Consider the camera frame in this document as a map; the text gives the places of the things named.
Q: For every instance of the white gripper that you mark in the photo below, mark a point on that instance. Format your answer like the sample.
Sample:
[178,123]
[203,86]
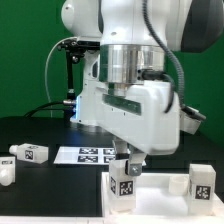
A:
[139,118]

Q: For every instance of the white square table top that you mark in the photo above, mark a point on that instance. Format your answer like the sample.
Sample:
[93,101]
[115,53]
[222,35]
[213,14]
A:
[155,202]

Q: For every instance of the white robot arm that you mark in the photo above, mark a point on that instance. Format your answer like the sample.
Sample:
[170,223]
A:
[133,83]

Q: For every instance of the white marker sheet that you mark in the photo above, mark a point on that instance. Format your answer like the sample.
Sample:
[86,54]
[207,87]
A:
[84,155]

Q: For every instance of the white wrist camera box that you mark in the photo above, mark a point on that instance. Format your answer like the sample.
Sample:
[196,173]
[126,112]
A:
[190,119]

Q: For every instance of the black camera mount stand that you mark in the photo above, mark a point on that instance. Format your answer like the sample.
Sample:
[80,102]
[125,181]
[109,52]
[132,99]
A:
[75,50]

